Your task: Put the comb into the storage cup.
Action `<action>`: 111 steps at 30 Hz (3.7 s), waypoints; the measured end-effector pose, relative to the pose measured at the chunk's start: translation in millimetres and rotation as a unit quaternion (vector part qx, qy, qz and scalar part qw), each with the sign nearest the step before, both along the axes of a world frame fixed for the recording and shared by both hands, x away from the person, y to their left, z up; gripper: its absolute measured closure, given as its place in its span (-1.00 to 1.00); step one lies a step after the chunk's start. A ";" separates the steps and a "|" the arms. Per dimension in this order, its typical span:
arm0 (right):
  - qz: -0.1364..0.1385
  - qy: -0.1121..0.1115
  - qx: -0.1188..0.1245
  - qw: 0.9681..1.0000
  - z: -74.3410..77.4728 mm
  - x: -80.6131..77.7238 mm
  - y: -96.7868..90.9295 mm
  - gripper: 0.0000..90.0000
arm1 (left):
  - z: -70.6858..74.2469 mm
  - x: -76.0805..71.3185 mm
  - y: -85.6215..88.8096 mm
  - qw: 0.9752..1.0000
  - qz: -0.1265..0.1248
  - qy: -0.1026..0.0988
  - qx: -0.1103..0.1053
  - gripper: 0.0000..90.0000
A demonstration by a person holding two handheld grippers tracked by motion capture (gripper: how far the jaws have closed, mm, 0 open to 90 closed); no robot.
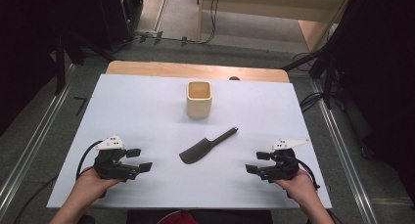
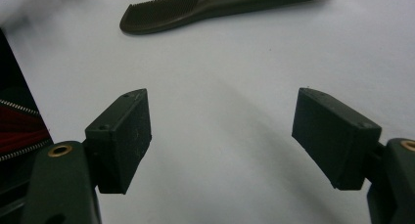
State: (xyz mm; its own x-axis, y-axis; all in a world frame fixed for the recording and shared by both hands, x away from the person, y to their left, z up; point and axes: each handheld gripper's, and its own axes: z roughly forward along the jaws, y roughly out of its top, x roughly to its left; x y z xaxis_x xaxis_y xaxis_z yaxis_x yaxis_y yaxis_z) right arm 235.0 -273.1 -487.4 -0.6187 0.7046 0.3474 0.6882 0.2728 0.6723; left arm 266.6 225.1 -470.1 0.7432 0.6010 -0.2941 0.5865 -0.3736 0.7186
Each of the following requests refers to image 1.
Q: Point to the white board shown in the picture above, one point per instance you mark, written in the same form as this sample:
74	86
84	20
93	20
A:
147	119

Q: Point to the person's right hand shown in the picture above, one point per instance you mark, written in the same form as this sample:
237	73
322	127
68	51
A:
298	188

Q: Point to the beige square cup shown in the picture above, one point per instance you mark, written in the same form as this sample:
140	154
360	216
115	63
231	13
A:
199	105

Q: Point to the wooden table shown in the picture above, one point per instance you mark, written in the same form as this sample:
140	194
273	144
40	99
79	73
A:
182	69

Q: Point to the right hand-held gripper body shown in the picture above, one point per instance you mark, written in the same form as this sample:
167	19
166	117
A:
282	167

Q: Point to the metal floor rail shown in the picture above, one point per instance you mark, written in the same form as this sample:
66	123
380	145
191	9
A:
345	152
29	149

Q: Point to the small dark round knob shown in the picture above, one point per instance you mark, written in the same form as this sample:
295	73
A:
234	78

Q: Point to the person's left hand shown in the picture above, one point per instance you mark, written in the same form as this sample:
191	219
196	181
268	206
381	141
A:
91	185

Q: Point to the black metal stand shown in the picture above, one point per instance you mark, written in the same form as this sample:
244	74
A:
326	64
60	61

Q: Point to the light wooden furniture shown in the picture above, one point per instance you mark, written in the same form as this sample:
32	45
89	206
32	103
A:
277	5

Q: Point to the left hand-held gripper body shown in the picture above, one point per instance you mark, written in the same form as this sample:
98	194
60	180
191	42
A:
109	167

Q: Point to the black cabinet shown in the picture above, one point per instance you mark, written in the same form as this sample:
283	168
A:
120	15

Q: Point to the black spatula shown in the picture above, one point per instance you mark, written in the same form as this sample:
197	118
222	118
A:
199	151

